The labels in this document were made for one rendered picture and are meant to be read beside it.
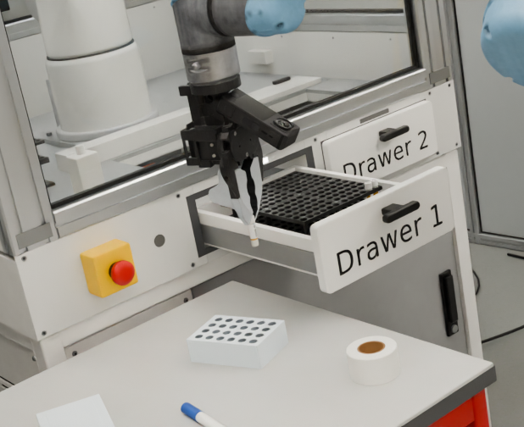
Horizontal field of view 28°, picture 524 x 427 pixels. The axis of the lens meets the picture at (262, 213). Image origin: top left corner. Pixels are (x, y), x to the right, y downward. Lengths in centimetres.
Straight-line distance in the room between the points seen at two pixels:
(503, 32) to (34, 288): 87
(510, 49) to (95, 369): 83
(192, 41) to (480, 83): 232
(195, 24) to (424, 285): 103
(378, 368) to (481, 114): 235
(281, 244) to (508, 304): 181
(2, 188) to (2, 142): 7
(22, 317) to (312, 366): 49
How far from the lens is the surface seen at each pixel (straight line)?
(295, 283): 202
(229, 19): 139
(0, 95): 163
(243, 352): 155
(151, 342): 171
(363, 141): 204
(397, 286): 222
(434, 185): 173
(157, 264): 180
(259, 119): 144
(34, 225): 167
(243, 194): 149
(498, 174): 375
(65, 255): 171
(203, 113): 149
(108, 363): 167
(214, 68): 144
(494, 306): 341
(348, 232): 160
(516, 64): 118
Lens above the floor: 146
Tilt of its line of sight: 19 degrees down
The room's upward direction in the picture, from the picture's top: 11 degrees counter-clockwise
